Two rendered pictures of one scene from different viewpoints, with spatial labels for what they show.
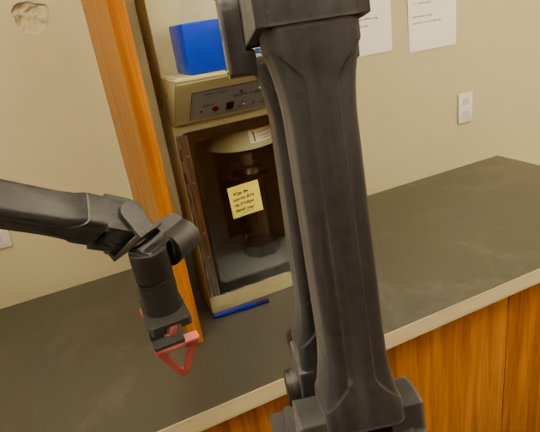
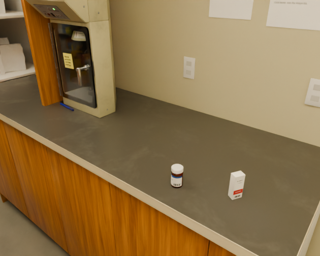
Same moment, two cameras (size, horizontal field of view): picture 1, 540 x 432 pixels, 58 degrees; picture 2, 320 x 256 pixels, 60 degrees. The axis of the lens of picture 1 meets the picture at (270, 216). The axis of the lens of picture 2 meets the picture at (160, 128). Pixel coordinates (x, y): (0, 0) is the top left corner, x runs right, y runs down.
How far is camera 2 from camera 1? 1.60 m
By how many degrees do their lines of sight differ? 54
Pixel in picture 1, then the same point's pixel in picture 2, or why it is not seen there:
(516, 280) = (99, 169)
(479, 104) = not seen: outside the picture
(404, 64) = (259, 34)
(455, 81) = (312, 64)
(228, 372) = (24, 114)
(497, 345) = (106, 203)
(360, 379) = not seen: outside the picture
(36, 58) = not seen: outside the picture
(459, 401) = (90, 212)
